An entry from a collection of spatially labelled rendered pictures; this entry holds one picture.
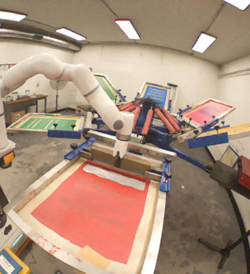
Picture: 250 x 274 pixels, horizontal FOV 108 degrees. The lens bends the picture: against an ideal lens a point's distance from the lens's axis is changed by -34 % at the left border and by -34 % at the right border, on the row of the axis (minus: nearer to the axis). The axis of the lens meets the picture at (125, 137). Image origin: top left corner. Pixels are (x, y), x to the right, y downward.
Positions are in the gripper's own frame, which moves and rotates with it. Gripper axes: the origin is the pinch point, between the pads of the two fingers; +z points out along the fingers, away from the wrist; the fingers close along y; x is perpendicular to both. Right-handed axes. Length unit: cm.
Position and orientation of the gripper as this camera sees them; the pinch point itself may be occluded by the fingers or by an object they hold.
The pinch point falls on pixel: (119, 162)
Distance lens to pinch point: 77.7
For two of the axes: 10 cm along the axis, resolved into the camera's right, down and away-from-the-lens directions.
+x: 9.5, 2.5, -2.1
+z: -1.6, 9.1, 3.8
